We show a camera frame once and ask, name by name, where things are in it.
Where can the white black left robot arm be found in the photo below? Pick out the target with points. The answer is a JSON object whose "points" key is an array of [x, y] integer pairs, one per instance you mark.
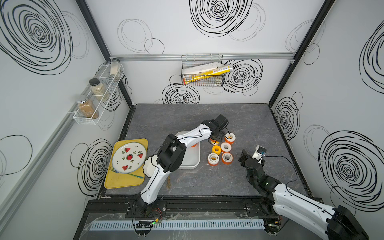
{"points": [[171, 155]]}

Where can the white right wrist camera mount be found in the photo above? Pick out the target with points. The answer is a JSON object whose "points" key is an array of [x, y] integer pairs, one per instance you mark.
{"points": [[259, 153]]}

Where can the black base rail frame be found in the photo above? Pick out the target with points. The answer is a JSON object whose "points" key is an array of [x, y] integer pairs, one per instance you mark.
{"points": [[166, 208]]}

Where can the white wire spice rack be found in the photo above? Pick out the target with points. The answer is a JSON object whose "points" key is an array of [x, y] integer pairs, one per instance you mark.
{"points": [[106, 109]]}

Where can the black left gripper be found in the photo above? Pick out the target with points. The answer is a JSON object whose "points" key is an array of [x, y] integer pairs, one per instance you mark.
{"points": [[220, 136]]}

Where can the silver wall rail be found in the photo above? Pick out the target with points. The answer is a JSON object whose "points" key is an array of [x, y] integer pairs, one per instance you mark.
{"points": [[226, 56]]}

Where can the white scalloped small dish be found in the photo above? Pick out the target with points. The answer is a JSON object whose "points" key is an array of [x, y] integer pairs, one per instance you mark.
{"points": [[150, 166]]}

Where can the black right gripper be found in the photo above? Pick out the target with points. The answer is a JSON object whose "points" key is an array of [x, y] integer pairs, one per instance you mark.
{"points": [[245, 157]]}

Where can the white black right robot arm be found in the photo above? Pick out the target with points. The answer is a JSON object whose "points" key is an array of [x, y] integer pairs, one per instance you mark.
{"points": [[325, 221]]}

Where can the yellow foil wrap box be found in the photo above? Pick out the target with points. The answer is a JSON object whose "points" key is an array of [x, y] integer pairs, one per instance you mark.
{"points": [[212, 77]]}

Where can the brown spice jar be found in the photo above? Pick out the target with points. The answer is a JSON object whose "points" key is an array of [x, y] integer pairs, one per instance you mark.
{"points": [[88, 109]]}

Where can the black wire wall basket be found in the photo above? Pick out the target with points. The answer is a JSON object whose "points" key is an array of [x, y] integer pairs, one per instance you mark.
{"points": [[196, 60]]}

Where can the white slotted cable duct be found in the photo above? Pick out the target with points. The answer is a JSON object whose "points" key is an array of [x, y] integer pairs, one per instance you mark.
{"points": [[242, 224]]}

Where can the yellow sealing tape roll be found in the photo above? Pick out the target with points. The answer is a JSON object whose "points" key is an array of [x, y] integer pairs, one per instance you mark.
{"points": [[226, 147], [216, 149]]}

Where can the white spice jar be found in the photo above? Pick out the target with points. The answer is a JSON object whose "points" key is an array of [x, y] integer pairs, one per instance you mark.
{"points": [[115, 67]]}

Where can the watermelon pattern white plate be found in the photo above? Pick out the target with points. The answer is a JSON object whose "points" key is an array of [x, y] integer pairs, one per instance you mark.
{"points": [[129, 158]]}

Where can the white paper package in basket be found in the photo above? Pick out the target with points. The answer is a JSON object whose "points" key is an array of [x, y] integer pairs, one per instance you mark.
{"points": [[199, 70]]}

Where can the light spice jar black lid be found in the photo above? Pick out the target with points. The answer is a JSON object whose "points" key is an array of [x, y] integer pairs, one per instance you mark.
{"points": [[99, 90]]}

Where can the gold fork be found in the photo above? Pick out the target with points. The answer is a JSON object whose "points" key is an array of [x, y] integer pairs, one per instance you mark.
{"points": [[168, 183]]}

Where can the black aluminium corner post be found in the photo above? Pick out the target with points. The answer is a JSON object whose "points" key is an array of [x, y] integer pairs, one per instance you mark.
{"points": [[86, 12]]}

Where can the white plastic storage box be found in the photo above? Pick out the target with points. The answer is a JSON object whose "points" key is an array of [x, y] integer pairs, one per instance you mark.
{"points": [[192, 155]]}

